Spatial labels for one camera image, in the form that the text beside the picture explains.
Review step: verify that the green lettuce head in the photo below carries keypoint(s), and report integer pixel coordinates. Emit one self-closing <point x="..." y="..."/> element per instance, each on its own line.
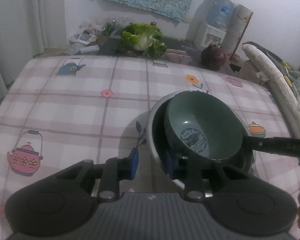
<point x="142" y="38"/>

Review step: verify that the white plastic bags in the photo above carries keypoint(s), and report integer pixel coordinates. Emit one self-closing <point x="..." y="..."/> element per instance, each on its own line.
<point x="85" y="40"/>

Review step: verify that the pink slippers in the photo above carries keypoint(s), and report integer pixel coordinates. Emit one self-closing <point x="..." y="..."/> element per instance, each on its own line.
<point x="178" y="56"/>

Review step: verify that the rolled white mat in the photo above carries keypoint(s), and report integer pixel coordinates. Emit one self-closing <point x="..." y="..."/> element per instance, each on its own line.
<point x="236" y="28"/>

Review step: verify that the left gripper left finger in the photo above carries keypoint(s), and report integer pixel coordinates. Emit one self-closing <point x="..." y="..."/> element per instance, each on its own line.
<point x="67" y="199"/>

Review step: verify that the rolled beige quilt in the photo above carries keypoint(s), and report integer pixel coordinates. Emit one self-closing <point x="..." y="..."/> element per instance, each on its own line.
<point x="275" y="76"/>

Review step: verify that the blue water bottle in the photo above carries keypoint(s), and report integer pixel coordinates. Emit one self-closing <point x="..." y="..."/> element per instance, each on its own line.
<point x="219" y="14"/>

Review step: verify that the small steel bowl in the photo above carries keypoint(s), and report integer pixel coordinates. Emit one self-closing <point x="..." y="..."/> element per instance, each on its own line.
<point x="156" y="136"/>

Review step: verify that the white curtain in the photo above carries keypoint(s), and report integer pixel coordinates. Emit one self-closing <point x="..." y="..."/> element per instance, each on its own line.
<point x="27" y="29"/>

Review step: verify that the red cabbage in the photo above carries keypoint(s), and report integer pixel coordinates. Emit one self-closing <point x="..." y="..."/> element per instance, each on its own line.
<point x="212" y="58"/>

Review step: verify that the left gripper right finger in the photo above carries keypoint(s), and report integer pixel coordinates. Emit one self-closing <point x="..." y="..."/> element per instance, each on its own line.
<point x="234" y="197"/>

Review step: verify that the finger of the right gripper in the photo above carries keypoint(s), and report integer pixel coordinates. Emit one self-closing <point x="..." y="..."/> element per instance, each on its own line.
<point x="276" y="145"/>

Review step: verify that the dark green ceramic bowl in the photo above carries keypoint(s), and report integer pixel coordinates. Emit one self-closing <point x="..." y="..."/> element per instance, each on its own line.
<point x="200" y="125"/>

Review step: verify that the plaid patterned tablecloth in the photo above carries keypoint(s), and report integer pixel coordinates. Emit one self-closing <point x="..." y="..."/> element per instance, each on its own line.
<point x="62" y="110"/>

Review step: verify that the white water dispenser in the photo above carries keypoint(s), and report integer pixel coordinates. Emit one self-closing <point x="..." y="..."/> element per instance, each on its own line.
<point x="204" y="35"/>

